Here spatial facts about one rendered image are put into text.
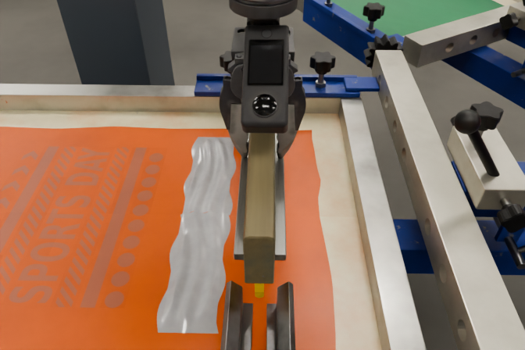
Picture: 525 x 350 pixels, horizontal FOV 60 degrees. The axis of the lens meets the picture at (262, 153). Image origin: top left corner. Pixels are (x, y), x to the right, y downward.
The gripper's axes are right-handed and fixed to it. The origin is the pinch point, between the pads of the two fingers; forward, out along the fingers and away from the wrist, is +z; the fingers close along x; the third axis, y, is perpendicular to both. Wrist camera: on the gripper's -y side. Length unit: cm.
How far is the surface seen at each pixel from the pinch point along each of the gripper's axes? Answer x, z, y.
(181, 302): 9.5, 11.5, -14.5
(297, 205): -5.1, 11.9, 2.0
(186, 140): 13.5, 12.0, 17.0
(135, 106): 24.0, 10.8, 25.3
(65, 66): 127, 108, 205
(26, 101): 44, 10, 25
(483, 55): -51, 15, 53
